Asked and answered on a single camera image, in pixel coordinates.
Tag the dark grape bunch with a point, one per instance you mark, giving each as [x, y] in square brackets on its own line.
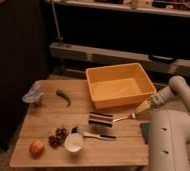
[58, 138]

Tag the upper shelf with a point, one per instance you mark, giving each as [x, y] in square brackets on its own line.
[128, 8]

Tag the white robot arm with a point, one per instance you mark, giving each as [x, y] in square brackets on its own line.
[169, 130]

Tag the green sponge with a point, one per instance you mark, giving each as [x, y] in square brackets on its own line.
[145, 131]

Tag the crumpled grey cloth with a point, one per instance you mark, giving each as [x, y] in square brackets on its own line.
[34, 95]

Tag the white cup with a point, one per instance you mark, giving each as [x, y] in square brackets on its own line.
[74, 142]

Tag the yellow plastic tray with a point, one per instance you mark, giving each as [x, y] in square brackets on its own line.
[118, 85]

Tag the red apple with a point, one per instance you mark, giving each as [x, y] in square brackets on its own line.
[36, 148]

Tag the green chili pepper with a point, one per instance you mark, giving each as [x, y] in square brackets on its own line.
[64, 96]

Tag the striped handle spoon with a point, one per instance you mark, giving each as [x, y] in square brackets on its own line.
[93, 135]

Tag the metal fork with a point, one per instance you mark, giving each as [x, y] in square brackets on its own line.
[131, 116]

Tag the striped block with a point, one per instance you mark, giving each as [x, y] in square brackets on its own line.
[100, 119]

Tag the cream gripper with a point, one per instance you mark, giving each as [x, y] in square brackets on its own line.
[146, 105]

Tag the lower metal shelf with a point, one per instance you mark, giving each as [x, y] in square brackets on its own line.
[84, 57]

